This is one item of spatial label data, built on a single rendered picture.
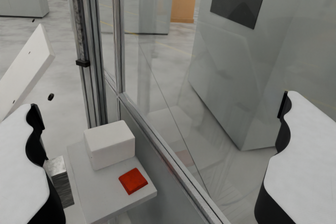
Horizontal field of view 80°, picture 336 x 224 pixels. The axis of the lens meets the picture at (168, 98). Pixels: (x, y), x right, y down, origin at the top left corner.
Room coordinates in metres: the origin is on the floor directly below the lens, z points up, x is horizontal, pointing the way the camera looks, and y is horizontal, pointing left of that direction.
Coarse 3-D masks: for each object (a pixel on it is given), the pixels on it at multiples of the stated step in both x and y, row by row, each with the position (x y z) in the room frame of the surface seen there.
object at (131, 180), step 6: (126, 174) 0.48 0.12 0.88; (132, 174) 0.48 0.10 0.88; (138, 174) 0.48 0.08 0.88; (120, 180) 0.45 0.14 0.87; (126, 180) 0.45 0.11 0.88; (132, 180) 0.45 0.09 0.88; (138, 180) 0.46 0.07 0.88; (144, 180) 0.46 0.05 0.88; (126, 186) 0.43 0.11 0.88; (132, 186) 0.43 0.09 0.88; (138, 186) 0.44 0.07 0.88; (132, 192) 0.42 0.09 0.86
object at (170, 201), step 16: (112, 96) 0.94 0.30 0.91; (112, 112) 0.95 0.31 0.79; (144, 144) 0.61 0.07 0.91; (144, 160) 0.60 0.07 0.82; (160, 160) 0.50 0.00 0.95; (160, 176) 0.49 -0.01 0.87; (160, 192) 0.48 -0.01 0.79; (176, 192) 0.41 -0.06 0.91; (144, 208) 0.58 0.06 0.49; (160, 208) 0.47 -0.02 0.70; (176, 208) 0.40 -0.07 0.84; (192, 208) 0.34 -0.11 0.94
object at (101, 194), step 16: (80, 144) 0.61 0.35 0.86; (80, 160) 0.53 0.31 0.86; (128, 160) 0.56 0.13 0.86; (80, 176) 0.46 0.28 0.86; (96, 176) 0.47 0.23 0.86; (112, 176) 0.48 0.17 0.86; (144, 176) 0.49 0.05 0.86; (80, 192) 0.40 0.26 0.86; (96, 192) 0.41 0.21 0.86; (112, 192) 0.41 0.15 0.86; (144, 192) 0.43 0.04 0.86; (96, 208) 0.35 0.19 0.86; (112, 208) 0.36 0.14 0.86; (128, 208) 0.38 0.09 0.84
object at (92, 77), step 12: (72, 0) 0.77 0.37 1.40; (84, 0) 0.75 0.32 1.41; (96, 0) 0.79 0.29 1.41; (72, 12) 0.77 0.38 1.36; (84, 12) 0.75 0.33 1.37; (96, 12) 0.79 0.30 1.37; (72, 24) 0.77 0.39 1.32; (84, 24) 0.76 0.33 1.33; (96, 24) 0.78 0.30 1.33; (84, 36) 0.75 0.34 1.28; (96, 36) 0.78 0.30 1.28; (96, 48) 0.77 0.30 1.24; (96, 60) 0.76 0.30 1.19; (84, 72) 0.76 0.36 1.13; (96, 72) 0.76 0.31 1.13; (84, 84) 0.77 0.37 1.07; (96, 84) 0.75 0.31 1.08; (84, 96) 0.77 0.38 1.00; (96, 96) 0.74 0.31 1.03; (96, 108) 0.75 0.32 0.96; (96, 120) 0.75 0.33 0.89
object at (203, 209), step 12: (120, 72) 0.85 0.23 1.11; (108, 84) 0.97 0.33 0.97; (120, 84) 0.85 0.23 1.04; (120, 96) 0.81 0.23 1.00; (132, 108) 0.72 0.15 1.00; (144, 132) 0.60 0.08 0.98; (156, 144) 0.52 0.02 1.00; (168, 156) 0.47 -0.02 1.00; (168, 168) 0.45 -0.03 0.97; (180, 180) 0.39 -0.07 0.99; (192, 192) 0.35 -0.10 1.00; (192, 204) 0.34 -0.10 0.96; (204, 204) 0.32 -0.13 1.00; (204, 216) 0.30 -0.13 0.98; (216, 216) 0.30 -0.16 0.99
